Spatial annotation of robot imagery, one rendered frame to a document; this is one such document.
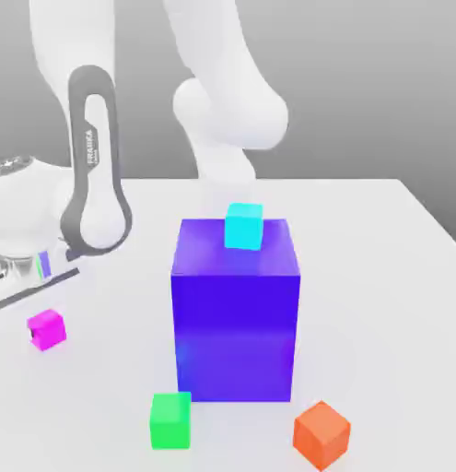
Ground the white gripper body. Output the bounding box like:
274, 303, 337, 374
0, 265, 82, 317

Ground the small magenta cube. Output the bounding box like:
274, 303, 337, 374
27, 308, 68, 352

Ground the small green cube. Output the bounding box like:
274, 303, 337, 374
149, 391, 193, 451

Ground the small cyan cube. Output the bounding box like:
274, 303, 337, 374
224, 202, 264, 252

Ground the small orange cube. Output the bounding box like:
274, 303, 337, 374
292, 400, 352, 472

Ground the large blue box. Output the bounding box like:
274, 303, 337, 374
170, 218, 301, 403

